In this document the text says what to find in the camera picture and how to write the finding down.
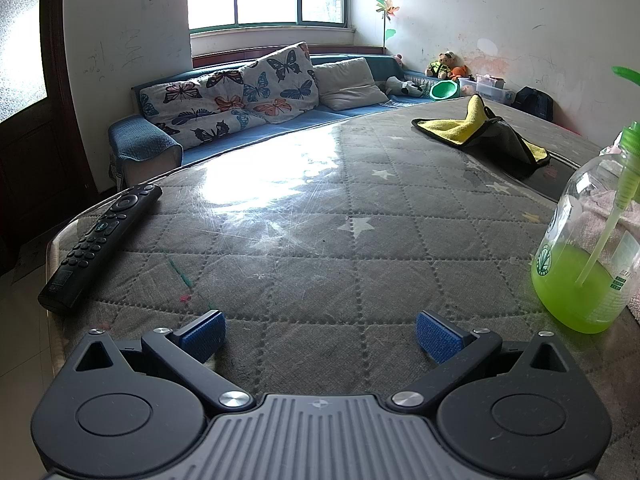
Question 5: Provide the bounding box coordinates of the green plastic basin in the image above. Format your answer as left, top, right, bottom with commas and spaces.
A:
429, 80, 461, 101

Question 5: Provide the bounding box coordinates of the dark wooden door frosted glass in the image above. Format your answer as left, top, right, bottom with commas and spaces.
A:
0, 0, 101, 281

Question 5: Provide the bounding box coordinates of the brown teddy bear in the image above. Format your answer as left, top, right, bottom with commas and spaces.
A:
425, 51, 457, 81

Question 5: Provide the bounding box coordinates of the black remote control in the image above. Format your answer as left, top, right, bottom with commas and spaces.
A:
37, 184, 163, 316

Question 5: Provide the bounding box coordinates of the long butterfly print pillow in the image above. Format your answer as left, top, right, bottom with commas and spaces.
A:
139, 71, 268, 150

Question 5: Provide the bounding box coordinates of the blue sofa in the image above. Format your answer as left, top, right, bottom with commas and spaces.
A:
108, 52, 441, 191

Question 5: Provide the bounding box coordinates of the large clear plastic storage box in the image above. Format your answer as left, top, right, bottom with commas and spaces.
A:
459, 76, 516, 107

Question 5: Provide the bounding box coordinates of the plain white pillow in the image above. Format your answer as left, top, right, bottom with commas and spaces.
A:
314, 57, 383, 112

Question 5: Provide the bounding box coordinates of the black and white plush dog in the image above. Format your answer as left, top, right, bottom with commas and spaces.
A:
385, 77, 426, 98

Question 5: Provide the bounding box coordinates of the colourful toy pinwheel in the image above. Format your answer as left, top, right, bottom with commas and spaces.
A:
376, 0, 401, 56

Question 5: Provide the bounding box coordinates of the black backpack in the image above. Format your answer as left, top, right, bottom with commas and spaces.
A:
512, 86, 555, 122

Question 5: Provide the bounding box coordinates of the yellow and grey microfiber cloth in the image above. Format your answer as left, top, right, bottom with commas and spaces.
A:
411, 94, 552, 178

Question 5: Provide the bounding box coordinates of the square butterfly print pillow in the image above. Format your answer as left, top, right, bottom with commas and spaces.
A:
242, 41, 321, 125

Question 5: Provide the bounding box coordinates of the clear pump bottle green liquid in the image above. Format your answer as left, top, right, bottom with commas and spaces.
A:
531, 66, 640, 335

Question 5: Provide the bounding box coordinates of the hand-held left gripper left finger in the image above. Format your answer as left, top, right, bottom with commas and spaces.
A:
74, 309, 256, 413

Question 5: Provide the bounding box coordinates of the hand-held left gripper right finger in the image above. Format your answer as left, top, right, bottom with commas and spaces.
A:
387, 310, 571, 411

